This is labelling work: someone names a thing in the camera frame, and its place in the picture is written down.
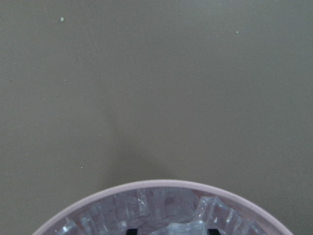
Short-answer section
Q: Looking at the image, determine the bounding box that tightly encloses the pile of clear ice cubes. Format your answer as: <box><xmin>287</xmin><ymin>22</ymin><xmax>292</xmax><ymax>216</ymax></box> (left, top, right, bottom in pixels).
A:
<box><xmin>55</xmin><ymin>188</ymin><xmax>268</xmax><ymax>235</ymax></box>

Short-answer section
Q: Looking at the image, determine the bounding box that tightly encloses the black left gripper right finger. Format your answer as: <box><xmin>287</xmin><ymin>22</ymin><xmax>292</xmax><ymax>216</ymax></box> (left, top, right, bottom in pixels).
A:
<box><xmin>207</xmin><ymin>229</ymin><xmax>220</xmax><ymax>235</ymax></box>

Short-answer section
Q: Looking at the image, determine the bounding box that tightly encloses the pink bowl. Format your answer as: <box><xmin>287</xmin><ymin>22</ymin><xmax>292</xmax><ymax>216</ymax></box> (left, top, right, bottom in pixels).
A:
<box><xmin>36</xmin><ymin>180</ymin><xmax>290</xmax><ymax>235</ymax></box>

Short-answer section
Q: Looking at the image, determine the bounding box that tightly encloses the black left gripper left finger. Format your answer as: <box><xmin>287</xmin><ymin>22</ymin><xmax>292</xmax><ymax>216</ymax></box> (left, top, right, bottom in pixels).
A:
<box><xmin>127</xmin><ymin>228</ymin><xmax>137</xmax><ymax>235</ymax></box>

